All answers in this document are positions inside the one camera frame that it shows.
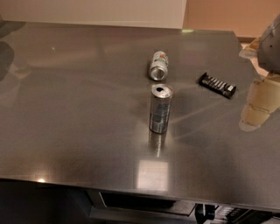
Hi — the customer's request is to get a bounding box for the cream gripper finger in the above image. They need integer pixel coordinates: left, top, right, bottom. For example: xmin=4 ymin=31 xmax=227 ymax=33
xmin=239 ymin=38 xmax=260 ymax=59
xmin=239 ymin=73 xmax=280 ymax=131

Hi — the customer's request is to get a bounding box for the silver redbull can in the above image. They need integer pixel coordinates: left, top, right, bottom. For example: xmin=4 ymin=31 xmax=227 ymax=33
xmin=150 ymin=84 xmax=173 ymax=134

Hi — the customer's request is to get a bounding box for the lying silver soda can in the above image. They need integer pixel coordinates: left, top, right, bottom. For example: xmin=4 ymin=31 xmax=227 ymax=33
xmin=149 ymin=51 xmax=169 ymax=81

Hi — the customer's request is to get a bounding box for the dark drawer under table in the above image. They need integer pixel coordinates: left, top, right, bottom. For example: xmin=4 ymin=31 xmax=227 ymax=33
xmin=86 ymin=190 xmax=196 ymax=224

